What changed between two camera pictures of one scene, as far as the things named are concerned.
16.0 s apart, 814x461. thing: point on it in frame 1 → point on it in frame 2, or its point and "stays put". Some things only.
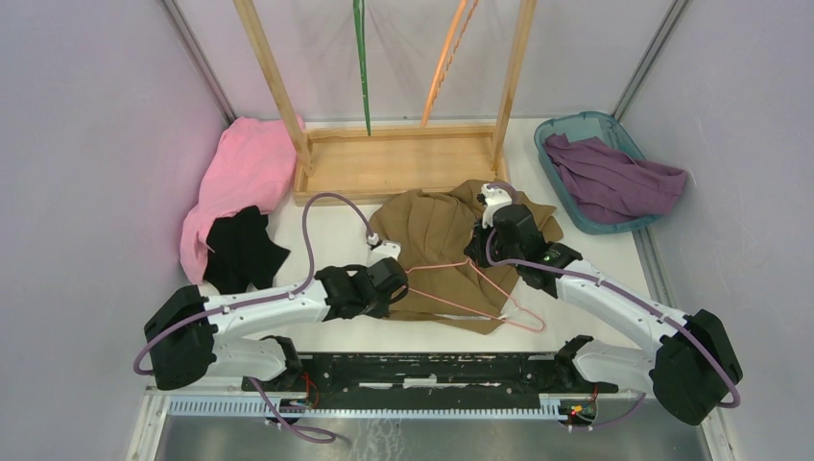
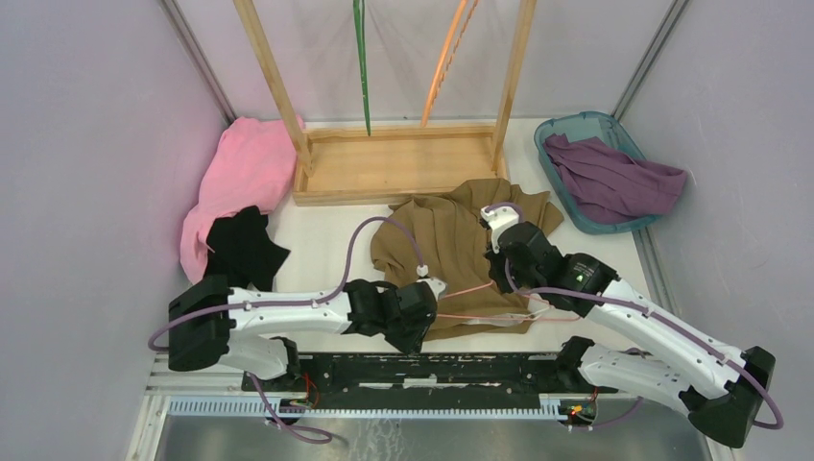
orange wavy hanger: x=460 y=11 stays put
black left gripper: x=381 y=309 → x=412 y=343
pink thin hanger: x=470 y=305 → x=503 y=316
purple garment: x=605 y=184 stays put
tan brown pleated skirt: x=431 y=233 stays put
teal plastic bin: x=608 y=129 stays put
